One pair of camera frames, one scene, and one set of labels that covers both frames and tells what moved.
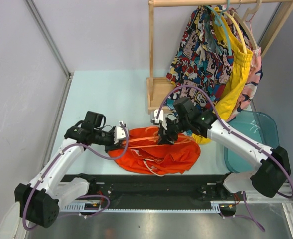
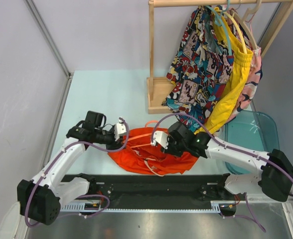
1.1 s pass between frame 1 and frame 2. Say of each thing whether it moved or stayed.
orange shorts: stayed
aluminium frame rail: stayed
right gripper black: moved
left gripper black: stayed
